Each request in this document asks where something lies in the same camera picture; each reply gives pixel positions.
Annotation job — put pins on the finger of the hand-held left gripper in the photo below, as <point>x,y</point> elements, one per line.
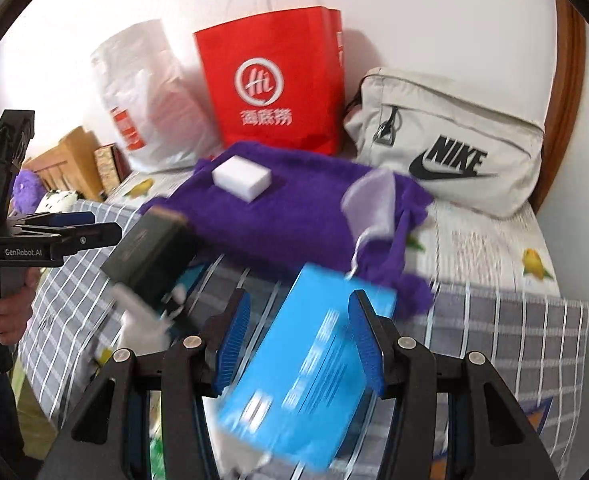
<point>92,237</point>
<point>74,218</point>

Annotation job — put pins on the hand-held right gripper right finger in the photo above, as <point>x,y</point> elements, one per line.
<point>367,340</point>

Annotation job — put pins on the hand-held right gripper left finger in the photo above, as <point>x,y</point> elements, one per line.
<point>234,340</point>

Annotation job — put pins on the blue cardboard box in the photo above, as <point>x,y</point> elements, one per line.
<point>314,360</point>

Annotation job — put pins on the white plastic bottle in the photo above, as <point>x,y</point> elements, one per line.
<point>139,320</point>

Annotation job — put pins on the person's left hand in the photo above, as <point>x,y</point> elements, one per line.
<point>14,310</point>

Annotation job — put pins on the black and white plush toy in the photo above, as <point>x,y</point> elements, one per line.
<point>54,200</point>

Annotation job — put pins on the purple plush toy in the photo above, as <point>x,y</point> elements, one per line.
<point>24,190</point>

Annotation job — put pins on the dark green box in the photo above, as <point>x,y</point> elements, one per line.
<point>149,260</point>

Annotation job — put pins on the patterned brown box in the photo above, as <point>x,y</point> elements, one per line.
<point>107,165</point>

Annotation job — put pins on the white plastic bag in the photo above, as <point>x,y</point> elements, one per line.
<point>149,110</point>

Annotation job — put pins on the grey checked blanket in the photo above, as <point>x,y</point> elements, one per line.
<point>499,335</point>

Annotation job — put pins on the purple towel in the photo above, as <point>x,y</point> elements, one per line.
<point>274,210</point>

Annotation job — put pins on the translucent zip pouch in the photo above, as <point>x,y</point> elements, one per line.
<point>369,200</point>

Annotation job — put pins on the fruit printed bed sheet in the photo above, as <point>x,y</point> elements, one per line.
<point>474,250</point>

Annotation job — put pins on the white sponge block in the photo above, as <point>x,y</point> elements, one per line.
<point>242,177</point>

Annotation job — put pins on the beige waist bag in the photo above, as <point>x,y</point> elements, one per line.
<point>449,110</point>

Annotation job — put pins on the red paper bag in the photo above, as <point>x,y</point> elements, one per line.
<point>274,60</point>

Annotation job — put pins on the wooden headboard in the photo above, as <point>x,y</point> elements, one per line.
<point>569,85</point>

